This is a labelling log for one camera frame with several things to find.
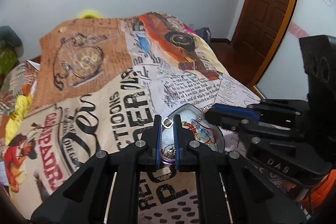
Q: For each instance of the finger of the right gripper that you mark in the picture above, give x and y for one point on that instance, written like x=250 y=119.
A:
x=227 y=116
x=274 y=115

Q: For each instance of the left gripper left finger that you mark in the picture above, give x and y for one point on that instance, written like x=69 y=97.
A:
x=157 y=129

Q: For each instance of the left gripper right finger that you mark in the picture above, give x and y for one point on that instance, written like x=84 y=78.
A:
x=176 y=126

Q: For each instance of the newspaper print bedspread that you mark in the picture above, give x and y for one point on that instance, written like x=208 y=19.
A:
x=84 y=150

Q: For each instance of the dark bag on floor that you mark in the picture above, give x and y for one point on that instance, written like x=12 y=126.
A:
x=204 y=33

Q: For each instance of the brown wooden door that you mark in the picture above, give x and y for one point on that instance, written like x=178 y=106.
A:
x=258 y=34

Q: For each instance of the yellow round object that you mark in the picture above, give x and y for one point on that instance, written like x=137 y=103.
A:
x=88 y=14

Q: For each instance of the yellow cloth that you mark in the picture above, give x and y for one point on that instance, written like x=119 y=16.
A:
x=21 y=107

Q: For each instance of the green cloth covered stand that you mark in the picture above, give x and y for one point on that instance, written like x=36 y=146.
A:
x=8 y=58

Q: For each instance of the dark green plush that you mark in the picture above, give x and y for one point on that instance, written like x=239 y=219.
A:
x=9 y=39

